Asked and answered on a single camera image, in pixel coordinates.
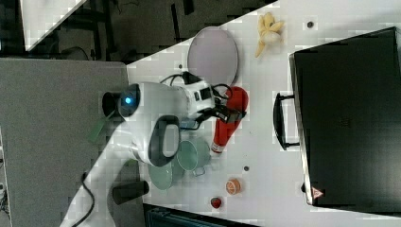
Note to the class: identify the grey round plate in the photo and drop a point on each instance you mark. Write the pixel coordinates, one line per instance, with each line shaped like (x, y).
(213, 56)

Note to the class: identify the green oval strainer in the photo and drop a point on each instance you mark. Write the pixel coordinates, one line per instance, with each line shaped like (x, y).
(163, 177)

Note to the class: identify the black cylinder on table edge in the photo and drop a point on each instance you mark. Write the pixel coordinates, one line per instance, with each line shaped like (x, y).
(129, 191)

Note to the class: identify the black toaster oven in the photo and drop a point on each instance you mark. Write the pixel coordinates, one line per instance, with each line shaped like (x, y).
(347, 98)

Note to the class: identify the toy orange half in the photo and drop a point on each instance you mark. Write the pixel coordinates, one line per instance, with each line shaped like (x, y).
(233, 186)

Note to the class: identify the green cup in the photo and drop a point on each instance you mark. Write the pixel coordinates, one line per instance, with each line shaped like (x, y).
(193, 155)

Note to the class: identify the red felt ketchup bottle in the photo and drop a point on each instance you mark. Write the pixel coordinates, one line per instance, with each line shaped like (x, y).
(224, 130)

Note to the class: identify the peeled toy banana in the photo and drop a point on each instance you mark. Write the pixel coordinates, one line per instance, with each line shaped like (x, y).
(269, 32)

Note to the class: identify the blue bowl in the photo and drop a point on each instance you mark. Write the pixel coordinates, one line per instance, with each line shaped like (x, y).
(188, 124)

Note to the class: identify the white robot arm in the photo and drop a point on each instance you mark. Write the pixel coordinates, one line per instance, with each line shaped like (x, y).
(150, 133)

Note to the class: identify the red toy strawberry near edge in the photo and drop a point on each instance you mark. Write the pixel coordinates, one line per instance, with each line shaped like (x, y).
(216, 202)

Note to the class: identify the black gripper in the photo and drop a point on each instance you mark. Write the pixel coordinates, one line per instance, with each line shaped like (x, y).
(226, 115)

